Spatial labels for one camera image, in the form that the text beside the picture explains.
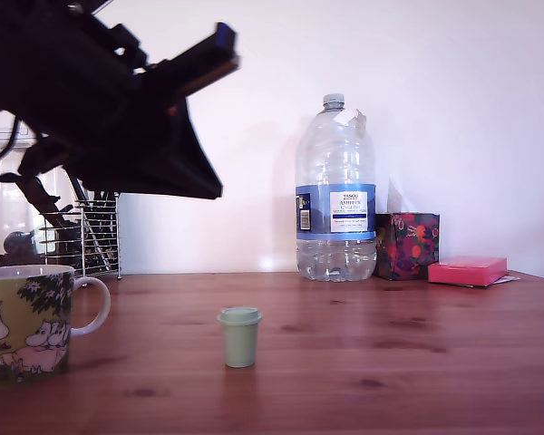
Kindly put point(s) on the black chopstick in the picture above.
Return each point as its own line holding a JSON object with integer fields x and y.
{"x": 76, "y": 188}
{"x": 81, "y": 189}

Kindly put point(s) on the floral tissue box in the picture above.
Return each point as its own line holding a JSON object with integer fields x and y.
{"x": 408, "y": 244}

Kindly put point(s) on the pink flat box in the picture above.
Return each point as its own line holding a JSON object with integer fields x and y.
{"x": 467, "y": 272}

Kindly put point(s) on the large clear water bottle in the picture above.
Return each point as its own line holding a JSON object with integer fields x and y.
{"x": 335, "y": 158}

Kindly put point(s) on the pale green coffee capsule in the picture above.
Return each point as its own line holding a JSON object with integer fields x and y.
{"x": 239, "y": 340}

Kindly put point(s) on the clear storage jar white lid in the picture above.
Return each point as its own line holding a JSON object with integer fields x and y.
{"x": 9, "y": 213}

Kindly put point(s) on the dark brown kitchen tool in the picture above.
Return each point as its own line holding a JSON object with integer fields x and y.
{"x": 38, "y": 195}

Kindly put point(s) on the white tissue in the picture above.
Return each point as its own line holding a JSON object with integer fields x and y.
{"x": 396, "y": 201}

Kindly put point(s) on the paper sheet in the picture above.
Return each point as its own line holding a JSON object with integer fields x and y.
{"x": 510, "y": 278}

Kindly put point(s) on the dark round object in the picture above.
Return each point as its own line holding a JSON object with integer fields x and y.
{"x": 16, "y": 242}

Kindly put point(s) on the cartoon print ceramic mug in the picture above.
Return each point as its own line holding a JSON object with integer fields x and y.
{"x": 27, "y": 317}

